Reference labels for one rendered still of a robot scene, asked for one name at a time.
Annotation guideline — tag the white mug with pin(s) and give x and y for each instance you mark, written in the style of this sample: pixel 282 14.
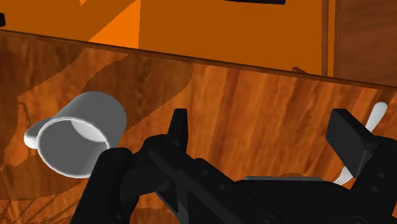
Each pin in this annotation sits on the white mug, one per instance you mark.
pixel 79 135

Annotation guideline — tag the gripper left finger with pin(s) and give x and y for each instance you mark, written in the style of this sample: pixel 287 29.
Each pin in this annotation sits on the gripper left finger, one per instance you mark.
pixel 173 173

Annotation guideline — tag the brown wooden door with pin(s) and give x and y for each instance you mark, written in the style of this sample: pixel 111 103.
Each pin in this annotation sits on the brown wooden door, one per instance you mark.
pixel 364 38

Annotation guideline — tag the white fork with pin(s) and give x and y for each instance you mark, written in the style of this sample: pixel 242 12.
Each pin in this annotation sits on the white fork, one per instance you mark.
pixel 373 119

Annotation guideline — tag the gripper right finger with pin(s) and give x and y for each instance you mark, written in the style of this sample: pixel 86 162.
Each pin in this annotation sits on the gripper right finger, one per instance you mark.
pixel 369 161

